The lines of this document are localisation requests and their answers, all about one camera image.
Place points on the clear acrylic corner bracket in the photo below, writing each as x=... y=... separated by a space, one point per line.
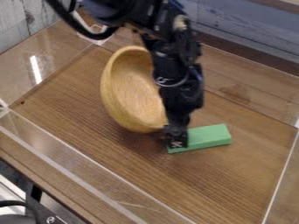
x=92 y=28

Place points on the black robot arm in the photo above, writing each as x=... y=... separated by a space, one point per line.
x=117 y=13

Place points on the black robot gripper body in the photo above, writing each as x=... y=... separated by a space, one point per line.
x=173 y=49

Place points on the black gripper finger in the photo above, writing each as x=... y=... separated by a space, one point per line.
x=174 y=136

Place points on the green rectangular block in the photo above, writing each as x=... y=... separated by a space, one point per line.
x=204 y=137

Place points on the clear acrylic front wall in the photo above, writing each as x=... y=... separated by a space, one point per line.
x=80 y=183

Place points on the black metal table leg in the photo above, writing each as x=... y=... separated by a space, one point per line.
x=45 y=216

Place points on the brown wooden bowl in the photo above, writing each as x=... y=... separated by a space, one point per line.
x=129 y=94

